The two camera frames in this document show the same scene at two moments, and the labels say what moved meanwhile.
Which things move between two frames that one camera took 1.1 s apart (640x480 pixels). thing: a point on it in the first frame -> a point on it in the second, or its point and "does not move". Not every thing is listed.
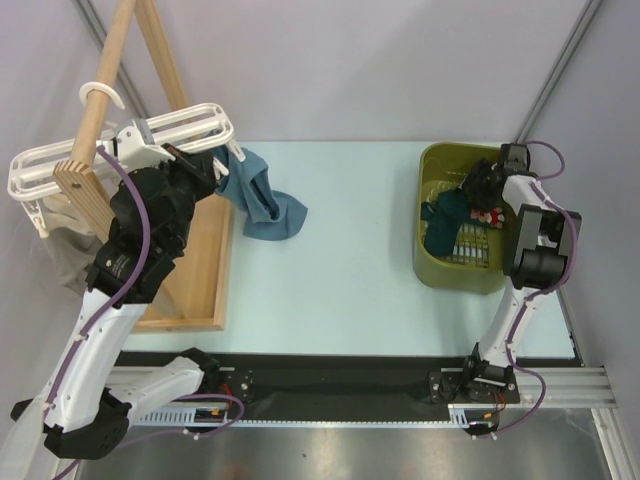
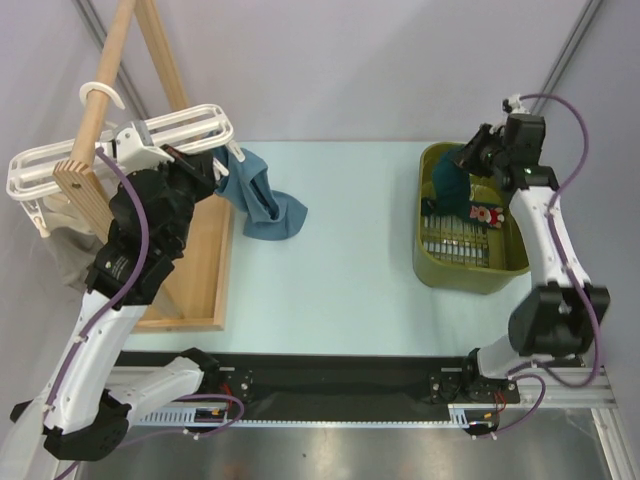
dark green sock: x=445 y=219 -> x=451 y=188
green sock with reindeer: x=494 y=217 does not move
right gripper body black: x=480 y=181 -> x=480 y=151
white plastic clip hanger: x=200 y=130 does not move
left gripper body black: x=186 y=179 does not move
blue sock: x=271 y=214 does not move
